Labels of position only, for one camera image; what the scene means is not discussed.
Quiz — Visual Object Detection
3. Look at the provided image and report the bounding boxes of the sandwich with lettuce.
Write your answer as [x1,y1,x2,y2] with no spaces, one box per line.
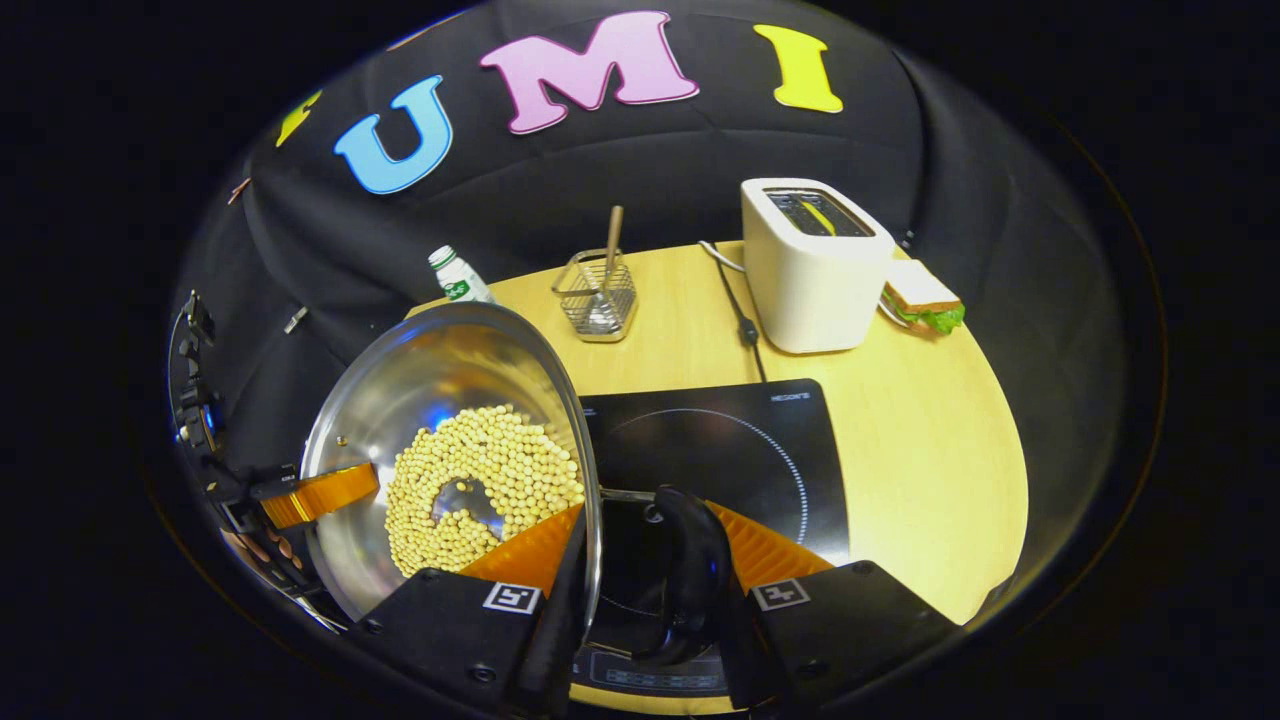
[880,258,967,336]

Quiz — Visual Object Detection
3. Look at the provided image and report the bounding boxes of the white toaster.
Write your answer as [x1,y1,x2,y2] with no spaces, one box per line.
[740,178,896,354]

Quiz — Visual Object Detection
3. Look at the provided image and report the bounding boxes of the black backdrop cloth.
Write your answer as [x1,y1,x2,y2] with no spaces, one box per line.
[165,0,1151,621]

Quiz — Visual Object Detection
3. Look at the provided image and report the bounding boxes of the black induction cooktop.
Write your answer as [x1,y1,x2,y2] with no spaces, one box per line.
[572,378,851,701]

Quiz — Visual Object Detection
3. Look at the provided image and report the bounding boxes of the wooden stick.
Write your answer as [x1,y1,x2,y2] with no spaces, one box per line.
[603,205,625,291]

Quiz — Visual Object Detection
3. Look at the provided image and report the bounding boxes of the black power cable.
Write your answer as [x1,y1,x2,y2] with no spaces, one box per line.
[698,240,769,383]

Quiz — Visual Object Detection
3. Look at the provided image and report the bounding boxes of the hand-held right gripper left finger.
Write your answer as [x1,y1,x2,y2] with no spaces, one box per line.
[350,500,591,716]

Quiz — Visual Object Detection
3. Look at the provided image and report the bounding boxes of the white green-label bottle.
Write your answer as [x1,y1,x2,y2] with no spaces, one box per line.
[428,245,496,305]

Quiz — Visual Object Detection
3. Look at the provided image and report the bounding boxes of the pile of soybeans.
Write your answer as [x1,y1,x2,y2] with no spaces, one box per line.
[385,403,586,579]

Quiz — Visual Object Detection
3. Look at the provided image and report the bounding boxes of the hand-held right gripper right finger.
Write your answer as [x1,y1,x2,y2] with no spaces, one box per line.
[703,500,963,713]

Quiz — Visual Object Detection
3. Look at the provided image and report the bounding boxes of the stainless steel pot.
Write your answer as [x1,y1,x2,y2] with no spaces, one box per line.
[300,302,736,666]

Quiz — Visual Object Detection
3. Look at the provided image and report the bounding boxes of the wire mesh basket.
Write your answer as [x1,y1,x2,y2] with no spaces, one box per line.
[552,250,639,344]

